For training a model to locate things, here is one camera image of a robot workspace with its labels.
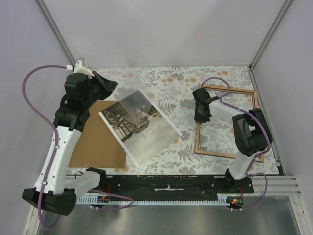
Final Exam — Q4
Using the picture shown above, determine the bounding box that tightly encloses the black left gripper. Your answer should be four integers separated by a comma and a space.
83, 71, 118, 108

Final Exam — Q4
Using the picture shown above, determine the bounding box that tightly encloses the wooden picture frame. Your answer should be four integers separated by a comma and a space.
195, 88, 259, 159

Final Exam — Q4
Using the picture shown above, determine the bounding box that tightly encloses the printed pier photo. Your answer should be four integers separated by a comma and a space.
98, 90, 182, 167

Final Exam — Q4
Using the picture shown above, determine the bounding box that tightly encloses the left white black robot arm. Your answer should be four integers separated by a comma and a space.
22, 71, 118, 216

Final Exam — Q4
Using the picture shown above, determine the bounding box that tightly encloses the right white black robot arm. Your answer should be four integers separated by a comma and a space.
193, 87, 273, 193

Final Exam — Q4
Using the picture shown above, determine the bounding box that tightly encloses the floral patterned table mat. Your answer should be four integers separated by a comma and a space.
54, 65, 281, 176

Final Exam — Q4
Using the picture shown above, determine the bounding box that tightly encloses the brown cardboard backing board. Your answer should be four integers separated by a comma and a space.
68, 101, 126, 168

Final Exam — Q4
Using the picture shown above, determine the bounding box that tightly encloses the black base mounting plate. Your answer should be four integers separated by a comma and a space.
96, 175, 254, 201

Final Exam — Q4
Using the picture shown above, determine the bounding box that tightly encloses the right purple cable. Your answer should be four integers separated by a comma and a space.
201, 77, 272, 212

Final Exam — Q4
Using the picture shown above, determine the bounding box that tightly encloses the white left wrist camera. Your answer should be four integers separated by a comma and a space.
73, 57, 94, 79

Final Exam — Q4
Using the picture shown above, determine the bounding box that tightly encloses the white slotted cable duct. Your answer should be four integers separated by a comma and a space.
76, 193, 230, 206

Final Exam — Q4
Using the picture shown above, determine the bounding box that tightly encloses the left aluminium corner post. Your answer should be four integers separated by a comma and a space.
35, 0, 75, 65

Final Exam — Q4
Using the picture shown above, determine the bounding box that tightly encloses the aluminium corner post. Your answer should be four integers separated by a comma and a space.
35, 0, 75, 65
249, 0, 294, 71

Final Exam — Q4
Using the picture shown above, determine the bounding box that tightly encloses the aluminium front rail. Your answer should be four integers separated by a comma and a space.
66, 175, 301, 196

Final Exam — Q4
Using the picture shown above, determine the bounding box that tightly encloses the right aluminium corner post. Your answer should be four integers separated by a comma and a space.
249, 0, 294, 71

